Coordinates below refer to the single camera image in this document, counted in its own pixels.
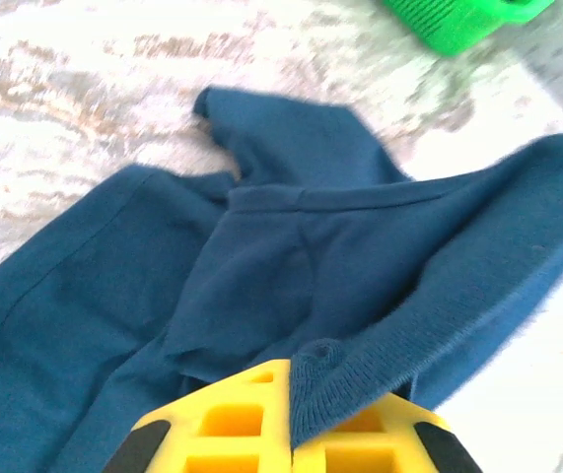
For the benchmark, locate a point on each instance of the dark blue t-shirt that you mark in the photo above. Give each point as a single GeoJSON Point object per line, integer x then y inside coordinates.
{"type": "Point", "coordinates": [310, 246]}

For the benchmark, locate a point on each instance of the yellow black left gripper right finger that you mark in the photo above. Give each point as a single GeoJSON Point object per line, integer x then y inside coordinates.
{"type": "Point", "coordinates": [384, 443]}

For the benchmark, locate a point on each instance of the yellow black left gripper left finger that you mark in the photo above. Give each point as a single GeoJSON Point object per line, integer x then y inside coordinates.
{"type": "Point", "coordinates": [232, 443]}

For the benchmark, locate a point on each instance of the green plastic basket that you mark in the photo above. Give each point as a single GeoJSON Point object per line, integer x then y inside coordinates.
{"type": "Point", "coordinates": [458, 20]}

